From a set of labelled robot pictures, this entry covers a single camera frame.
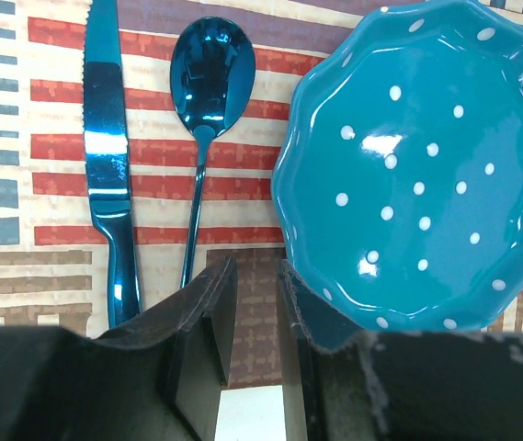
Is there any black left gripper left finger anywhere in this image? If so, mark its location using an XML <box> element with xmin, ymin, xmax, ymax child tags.
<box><xmin>0</xmin><ymin>256</ymin><xmax>237</xmax><ymax>440</ymax></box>

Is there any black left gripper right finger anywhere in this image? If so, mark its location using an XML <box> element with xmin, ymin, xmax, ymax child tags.
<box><xmin>277</xmin><ymin>261</ymin><xmax>523</xmax><ymax>440</ymax></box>

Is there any striped patchwork placemat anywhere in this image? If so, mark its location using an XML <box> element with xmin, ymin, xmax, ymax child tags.
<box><xmin>0</xmin><ymin>0</ymin><xmax>523</xmax><ymax>388</ymax></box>

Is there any blue polka dot plate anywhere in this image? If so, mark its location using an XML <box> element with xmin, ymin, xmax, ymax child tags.
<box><xmin>271</xmin><ymin>1</ymin><xmax>523</xmax><ymax>331</ymax></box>

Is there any blue metallic knife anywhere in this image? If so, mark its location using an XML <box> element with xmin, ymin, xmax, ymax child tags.
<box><xmin>83</xmin><ymin>0</ymin><xmax>142</xmax><ymax>328</ymax></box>

